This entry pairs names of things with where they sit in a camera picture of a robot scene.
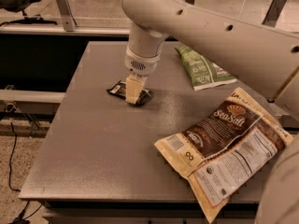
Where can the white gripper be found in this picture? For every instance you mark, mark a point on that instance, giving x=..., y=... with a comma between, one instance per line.
x=140, y=64

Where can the black rxbar chocolate bar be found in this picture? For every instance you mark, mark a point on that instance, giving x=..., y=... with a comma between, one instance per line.
x=119, y=90

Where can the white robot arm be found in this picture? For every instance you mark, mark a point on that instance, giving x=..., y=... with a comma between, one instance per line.
x=261, y=57

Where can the green jalapeno chip bag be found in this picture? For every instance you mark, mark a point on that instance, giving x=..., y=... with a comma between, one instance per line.
x=204, y=74

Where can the brown sea salt chip bag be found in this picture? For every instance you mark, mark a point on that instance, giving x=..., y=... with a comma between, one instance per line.
x=220, y=153

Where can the black office chair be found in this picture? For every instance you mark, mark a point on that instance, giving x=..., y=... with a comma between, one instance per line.
x=20, y=6

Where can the left metal bracket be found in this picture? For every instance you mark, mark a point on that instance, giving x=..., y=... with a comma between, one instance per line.
x=68, y=20

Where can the metal rail beam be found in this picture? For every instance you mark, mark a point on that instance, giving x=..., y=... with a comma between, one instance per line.
x=32, y=96

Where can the right metal bracket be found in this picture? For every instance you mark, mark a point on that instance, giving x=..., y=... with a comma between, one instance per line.
x=273, y=12

